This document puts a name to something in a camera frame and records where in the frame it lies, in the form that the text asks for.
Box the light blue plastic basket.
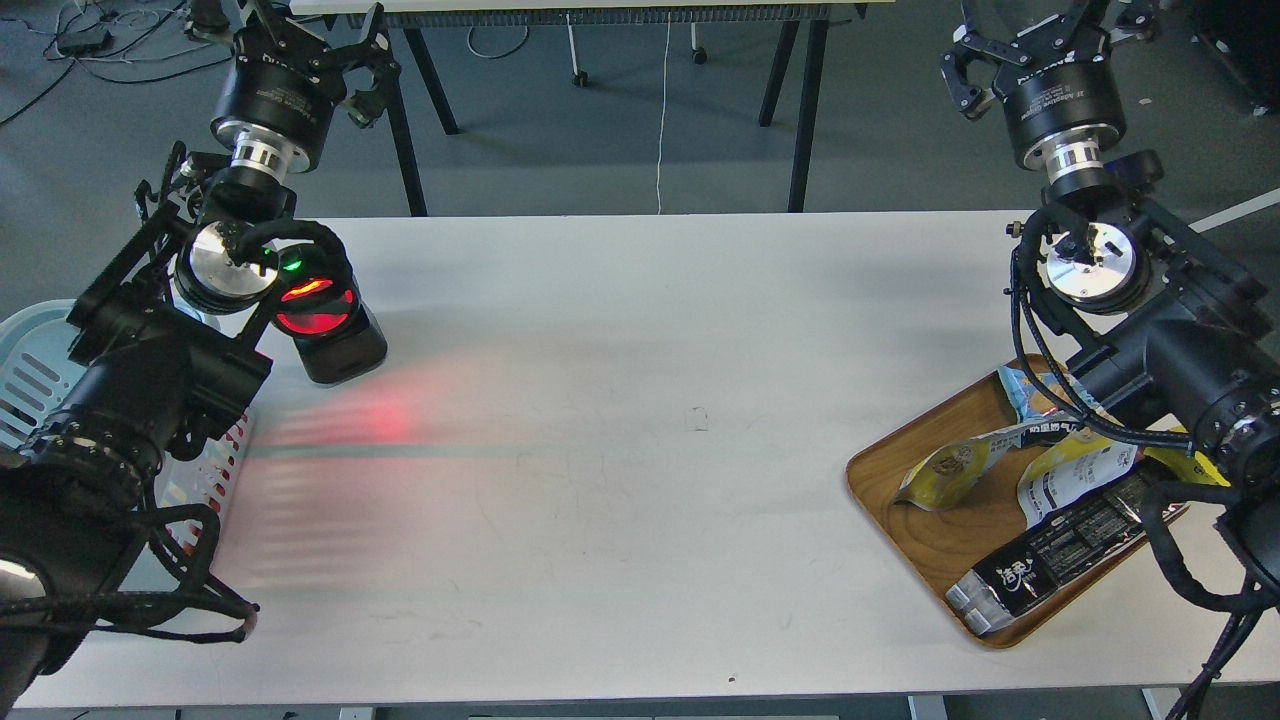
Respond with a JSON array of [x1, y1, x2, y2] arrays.
[[1, 299, 257, 520]]

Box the black barcode scanner red window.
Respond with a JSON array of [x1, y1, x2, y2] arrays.
[[271, 243, 388, 386]]

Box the black long snack package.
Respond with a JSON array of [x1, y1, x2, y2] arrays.
[[943, 460, 1176, 637]]

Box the floor cables and adapter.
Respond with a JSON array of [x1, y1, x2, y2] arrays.
[[0, 0, 236, 126]]

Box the white hanging cable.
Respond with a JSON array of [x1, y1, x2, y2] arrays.
[[655, 20, 673, 215]]

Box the wooden tray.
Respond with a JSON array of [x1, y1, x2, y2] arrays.
[[846, 354, 1190, 651]]

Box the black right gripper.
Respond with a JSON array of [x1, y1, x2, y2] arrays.
[[940, 1, 1160, 170]]

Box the yellow white snack pouch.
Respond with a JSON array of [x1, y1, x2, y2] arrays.
[[1016, 430, 1144, 529], [893, 424, 1030, 512]]

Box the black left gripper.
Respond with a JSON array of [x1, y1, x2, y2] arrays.
[[186, 0, 403, 173]]

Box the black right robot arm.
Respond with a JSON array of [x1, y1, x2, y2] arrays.
[[940, 1, 1279, 719]]

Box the background table black legs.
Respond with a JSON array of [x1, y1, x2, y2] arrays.
[[300, 8, 901, 217]]

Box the blue snack packet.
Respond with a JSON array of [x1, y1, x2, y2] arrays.
[[996, 366, 1080, 427]]

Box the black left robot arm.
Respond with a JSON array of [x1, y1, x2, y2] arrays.
[[3, 1, 401, 711]]

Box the yellow cartoon snack packet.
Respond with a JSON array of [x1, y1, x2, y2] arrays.
[[1133, 445, 1231, 488]]

